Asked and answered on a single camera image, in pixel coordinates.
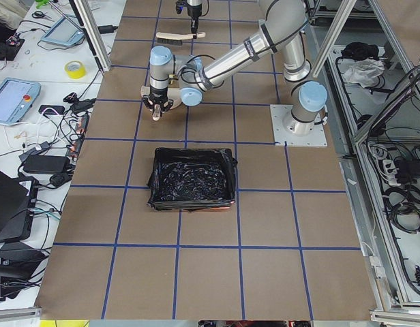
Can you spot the crumpled white cloth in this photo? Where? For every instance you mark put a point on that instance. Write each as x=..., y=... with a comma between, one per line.
x=365, y=72

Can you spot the black scissors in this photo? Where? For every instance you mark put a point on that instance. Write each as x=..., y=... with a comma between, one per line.
x=40, y=15

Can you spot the blue teach pendant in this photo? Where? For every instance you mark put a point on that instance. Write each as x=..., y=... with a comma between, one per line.
x=16, y=98
x=65, y=32

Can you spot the far blue teach pendant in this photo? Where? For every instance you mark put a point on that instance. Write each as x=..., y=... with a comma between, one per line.
x=65, y=32

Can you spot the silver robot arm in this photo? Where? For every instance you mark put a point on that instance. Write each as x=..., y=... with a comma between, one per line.
x=279, y=31
x=204, y=13

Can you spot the yellow tape roll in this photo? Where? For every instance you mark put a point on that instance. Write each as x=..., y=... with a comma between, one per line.
x=75, y=69

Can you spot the black laptop computer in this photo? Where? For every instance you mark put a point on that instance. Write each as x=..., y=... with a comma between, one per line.
x=17, y=200

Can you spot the black power strip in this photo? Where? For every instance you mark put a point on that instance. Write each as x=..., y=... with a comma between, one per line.
x=74, y=148

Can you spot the pink bin with black bag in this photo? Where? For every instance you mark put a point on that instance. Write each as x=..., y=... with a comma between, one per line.
x=192, y=179

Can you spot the aluminium frame post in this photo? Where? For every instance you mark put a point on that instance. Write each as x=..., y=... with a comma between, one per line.
x=89, y=27

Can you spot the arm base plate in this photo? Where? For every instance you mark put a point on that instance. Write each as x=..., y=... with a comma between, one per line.
x=289, y=132

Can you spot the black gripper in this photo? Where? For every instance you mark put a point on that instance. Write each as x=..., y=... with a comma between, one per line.
x=157, y=96
x=193, y=11

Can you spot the black power adapter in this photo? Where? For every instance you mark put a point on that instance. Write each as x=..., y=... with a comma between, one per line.
x=46, y=164

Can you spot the near blue teach pendant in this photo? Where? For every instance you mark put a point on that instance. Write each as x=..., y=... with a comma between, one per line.
x=16, y=98

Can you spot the white power strip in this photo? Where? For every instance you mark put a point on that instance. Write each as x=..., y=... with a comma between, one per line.
x=389, y=172

